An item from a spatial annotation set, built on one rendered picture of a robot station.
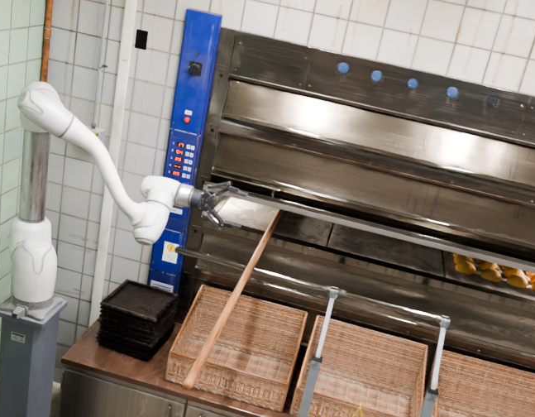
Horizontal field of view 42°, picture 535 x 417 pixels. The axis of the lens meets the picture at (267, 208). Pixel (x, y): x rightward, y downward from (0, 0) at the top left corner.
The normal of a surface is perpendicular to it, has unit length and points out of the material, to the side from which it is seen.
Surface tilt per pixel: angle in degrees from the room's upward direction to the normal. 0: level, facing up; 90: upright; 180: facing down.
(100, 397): 90
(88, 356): 0
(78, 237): 90
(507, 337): 70
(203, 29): 90
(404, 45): 90
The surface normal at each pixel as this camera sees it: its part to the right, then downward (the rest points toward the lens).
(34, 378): 0.55, 0.39
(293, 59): -0.20, 0.31
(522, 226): -0.11, -0.04
